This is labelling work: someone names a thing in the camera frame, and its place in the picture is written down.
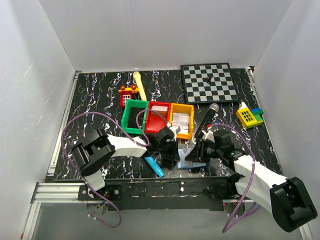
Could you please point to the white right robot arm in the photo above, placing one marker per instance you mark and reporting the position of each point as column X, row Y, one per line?
column 287, row 199

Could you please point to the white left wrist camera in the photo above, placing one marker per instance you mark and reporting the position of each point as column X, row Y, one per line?
column 175, row 130

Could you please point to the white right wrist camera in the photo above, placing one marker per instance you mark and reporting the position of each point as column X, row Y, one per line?
column 208, row 134

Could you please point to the white cards in yellow bin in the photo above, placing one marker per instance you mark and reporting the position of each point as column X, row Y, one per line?
column 181, row 120

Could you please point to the black grey chessboard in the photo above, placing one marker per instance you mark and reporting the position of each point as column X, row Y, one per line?
column 197, row 90

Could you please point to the black toy microphone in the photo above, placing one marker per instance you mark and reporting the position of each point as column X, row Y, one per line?
column 213, row 108

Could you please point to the navy blue card holder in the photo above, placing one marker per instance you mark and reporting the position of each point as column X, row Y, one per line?
column 185, row 164

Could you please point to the red toy brick house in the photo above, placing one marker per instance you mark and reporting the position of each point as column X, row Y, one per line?
column 126, row 93

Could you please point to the red plastic bin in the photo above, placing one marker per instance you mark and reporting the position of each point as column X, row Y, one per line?
column 147, row 120

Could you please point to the light blue toy microphone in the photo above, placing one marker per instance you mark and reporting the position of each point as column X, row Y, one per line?
column 155, row 167

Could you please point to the white VIP credit card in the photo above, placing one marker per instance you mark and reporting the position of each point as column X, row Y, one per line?
column 184, row 155

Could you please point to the black cards in green bin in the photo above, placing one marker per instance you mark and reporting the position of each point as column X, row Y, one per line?
column 136, row 117

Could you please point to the green plastic bin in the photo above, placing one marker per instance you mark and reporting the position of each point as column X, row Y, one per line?
column 132, row 103

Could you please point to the cards in red bin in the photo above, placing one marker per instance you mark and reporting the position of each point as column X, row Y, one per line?
column 156, row 122

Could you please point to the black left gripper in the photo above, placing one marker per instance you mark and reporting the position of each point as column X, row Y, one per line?
column 167, row 153

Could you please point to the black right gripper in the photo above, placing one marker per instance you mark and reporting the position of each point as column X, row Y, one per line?
column 200, row 150

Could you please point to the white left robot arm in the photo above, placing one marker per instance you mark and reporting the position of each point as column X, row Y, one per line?
column 97, row 148

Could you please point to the cream toy microphone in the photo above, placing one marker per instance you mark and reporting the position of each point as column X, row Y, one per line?
column 139, row 84

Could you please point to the yellow plastic bin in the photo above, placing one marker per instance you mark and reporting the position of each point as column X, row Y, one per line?
column 184, row 108

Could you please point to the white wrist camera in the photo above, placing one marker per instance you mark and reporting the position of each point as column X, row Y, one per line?
column 208, row 134
column 175, row 130

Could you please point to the yellow green toy brick house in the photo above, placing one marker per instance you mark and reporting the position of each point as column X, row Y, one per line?
column 249, row 117

